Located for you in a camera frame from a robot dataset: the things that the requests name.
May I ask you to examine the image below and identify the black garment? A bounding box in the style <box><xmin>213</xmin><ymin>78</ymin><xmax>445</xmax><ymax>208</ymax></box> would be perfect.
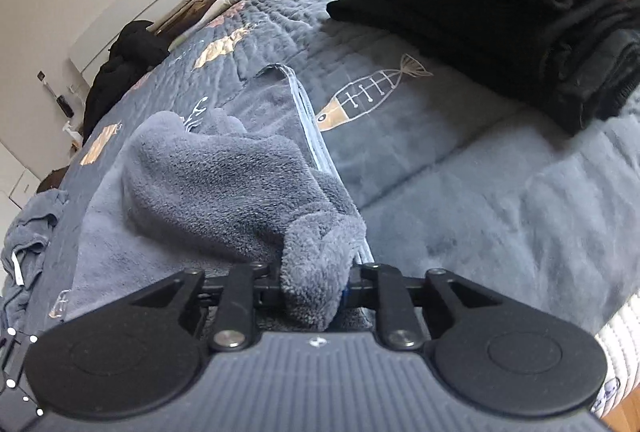
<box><xmin>326</xmin><ymin>0</ymin><xmax>640</xmax><ymax>135</ymax></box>

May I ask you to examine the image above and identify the blue-grey quilted fish-print bedspread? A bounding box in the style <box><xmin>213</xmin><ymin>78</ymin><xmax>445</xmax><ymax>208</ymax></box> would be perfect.
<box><xmin>30</xmin><ymin>0</ymin><xmax>531</xmax><ymax>318</ymax></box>

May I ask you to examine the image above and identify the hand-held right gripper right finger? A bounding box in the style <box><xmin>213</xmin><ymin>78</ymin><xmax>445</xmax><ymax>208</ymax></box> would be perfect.
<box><xmin>342</xmin><ymin>263</ymin><xmax>518</xmax><ymax>352</ymax></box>

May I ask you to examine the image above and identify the white wardrobe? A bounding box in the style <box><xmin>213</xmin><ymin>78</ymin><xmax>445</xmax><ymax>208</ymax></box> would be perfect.
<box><xmin>0</xmin><ymin>142</ymin><xmax>45</xmax><ymax>213</ymax></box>

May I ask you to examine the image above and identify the black padded jacket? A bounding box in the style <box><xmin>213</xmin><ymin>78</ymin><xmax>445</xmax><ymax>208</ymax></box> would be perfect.
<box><xmin>82</xmin><ymin>20</ymin><xmax>172</xmax><ymax>143</ymax></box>

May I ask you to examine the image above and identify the white paper garment tag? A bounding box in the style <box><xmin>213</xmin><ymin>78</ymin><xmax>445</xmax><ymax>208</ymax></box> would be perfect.
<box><xmin>11</xmin><ymin>249</ymin><xmax>26</xmax><ymax>286</ymax></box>

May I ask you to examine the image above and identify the brown folded blanket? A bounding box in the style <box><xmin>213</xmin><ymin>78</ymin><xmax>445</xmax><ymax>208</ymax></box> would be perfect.
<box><xmin>150</xmin><ymin>0</ymin><xmax>256</xmax><ymax>38</ymax></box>

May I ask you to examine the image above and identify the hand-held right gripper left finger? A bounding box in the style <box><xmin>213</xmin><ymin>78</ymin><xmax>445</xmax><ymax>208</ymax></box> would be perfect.
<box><xmin>120</xmin><ymin>262</ymin><xmax>283</xmax><ymax>353</ymax></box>

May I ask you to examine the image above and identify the white printed bed sheet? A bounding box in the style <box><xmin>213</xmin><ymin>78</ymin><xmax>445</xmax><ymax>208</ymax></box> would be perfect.
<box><xmin>590</xmin><ymin>374</ymin><xmax>623</xmax><ymax>415</ymax></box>

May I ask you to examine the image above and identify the blue-grey fleece pajama top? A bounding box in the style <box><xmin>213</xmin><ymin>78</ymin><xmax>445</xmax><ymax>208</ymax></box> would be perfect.
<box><xmin>0</xmin><ymin>189</ymin><xmax>69</xmax><ymax>328</ymax></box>

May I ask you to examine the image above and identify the white mattress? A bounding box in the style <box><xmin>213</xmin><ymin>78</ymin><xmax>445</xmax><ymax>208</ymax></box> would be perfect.
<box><xmin>590</xmin><ymin>297</ymin><xmax>640</xmax><ymax>418</ymax></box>

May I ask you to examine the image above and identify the black hairbrush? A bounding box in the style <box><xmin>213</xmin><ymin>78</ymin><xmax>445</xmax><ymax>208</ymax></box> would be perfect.
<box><xmin>45</xmin><ymin>80</ymin><xmax>76</xmax><ymax>118</ymax></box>

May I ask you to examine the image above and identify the brown padded jacket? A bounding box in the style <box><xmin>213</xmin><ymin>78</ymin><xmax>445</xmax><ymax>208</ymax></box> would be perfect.
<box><xmin>36</xmin><ymin>168</ymin><xmax>71</xmax><ymax>195</ymax></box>

